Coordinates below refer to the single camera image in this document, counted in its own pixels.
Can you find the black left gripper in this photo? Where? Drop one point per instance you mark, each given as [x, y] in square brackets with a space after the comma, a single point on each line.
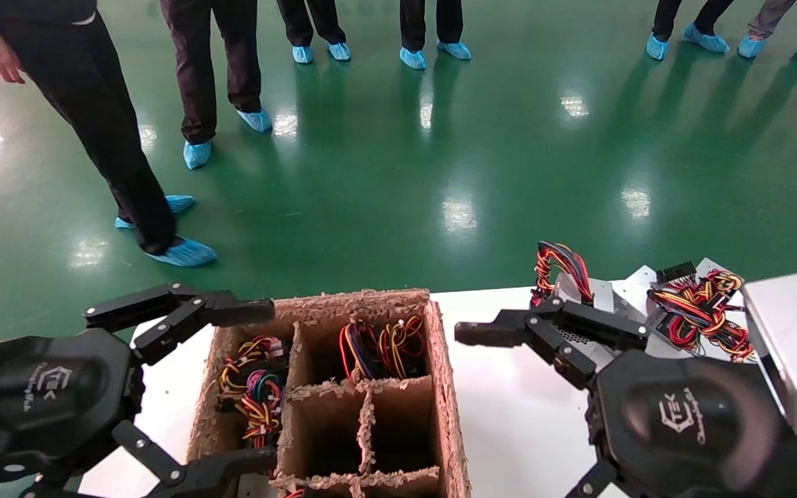
[46, 394]

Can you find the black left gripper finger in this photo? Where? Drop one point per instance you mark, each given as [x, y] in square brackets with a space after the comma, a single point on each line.
[232, 309]

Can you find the brown cardboard divider box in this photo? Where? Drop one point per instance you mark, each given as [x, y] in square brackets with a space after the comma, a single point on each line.
[322, 429]

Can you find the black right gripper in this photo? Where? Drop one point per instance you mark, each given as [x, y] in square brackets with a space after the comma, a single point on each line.
[682, 429]

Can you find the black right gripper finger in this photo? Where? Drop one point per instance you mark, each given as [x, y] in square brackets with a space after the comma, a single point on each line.
[502, 328]

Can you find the person in black trousers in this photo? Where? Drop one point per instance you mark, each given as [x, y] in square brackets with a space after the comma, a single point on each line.
[87, 104]
[416, 21]
[668, 17]
[301, 21]
[198, 69]

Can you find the blue shoe cover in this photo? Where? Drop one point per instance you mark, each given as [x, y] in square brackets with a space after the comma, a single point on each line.
[257, 120]
[657, 47]
[455, 49]
[180, 203]
[198, 153]
[303, 54]
[706, 40]
[414, 58]
[340, 51]
[187, 252]
[751, 46]

